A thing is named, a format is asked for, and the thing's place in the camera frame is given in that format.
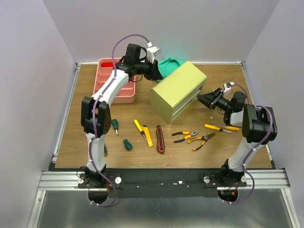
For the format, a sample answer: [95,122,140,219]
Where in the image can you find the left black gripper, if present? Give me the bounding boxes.
[134,57,164,81]

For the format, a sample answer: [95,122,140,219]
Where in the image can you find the olive green drawer cabinet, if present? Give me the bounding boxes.
[151,61,207,124]

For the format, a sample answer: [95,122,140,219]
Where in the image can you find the green stubby screwdriver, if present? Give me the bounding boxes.
[122,135,133,151]
[112,119,119,136]

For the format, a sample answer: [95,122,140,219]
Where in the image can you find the long green screwdriver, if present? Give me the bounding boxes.
[104,145,108,156]

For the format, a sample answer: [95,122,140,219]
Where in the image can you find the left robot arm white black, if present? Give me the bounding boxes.
[81,43,162,188]

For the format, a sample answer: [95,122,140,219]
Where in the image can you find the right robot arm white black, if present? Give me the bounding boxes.
[197,88,277,187]

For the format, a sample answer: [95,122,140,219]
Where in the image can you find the green cloth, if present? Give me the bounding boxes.
[158,57,186,79]

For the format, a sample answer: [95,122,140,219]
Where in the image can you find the pink compartment tray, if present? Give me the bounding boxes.
[93,58,135,104]

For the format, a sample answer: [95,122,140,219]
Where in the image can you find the needle nose pliers orange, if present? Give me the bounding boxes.
[187,133,216,151]

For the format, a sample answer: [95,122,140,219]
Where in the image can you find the red item back compartment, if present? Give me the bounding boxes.
[101,62,113,68]

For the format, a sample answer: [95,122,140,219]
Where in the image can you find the yellow tester screwdriver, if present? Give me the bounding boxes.
[134,119,147,141]

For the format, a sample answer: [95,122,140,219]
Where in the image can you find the yellow utility knife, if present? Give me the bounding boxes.
[142,125,153,147]

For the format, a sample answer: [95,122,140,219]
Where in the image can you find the red black utility knife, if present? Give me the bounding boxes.
[156,125,165,154]

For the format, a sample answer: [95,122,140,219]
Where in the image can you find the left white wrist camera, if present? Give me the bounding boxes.
[146,46,161,63]

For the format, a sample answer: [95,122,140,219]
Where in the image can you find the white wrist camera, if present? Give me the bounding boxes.
[146,46,161,63]
[223,82,235,95]

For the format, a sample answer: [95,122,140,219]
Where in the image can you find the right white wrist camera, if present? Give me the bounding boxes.
[223,82,235,95]

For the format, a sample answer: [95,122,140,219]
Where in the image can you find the combination pliers orange handles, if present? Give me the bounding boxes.
[171,131,199,143]

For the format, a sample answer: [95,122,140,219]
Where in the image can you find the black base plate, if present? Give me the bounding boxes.
[78,168,247,199]

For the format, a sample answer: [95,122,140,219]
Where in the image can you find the aluminium rail frame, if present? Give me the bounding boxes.
[29,63,300,228]

